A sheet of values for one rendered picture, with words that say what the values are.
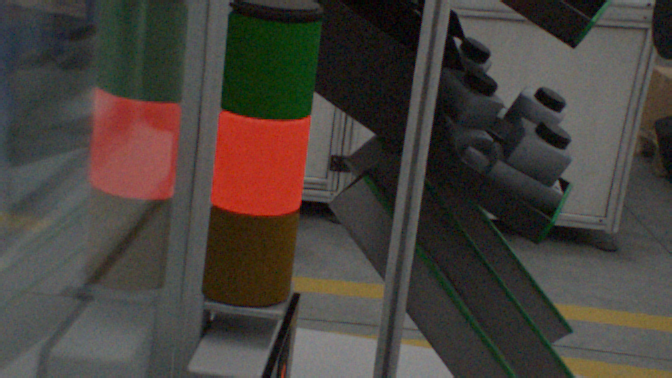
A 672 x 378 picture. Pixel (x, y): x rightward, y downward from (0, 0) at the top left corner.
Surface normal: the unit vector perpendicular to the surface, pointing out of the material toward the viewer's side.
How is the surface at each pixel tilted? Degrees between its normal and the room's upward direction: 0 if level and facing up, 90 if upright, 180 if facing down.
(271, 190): 90
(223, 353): 0
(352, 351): 0
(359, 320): 0
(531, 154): 97
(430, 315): 90
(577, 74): 90
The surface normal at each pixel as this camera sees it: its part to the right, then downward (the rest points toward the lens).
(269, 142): 0.19, 0.29
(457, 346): -0.27, 0.24
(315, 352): 0.12, -0.95
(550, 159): -0.03, 0.39
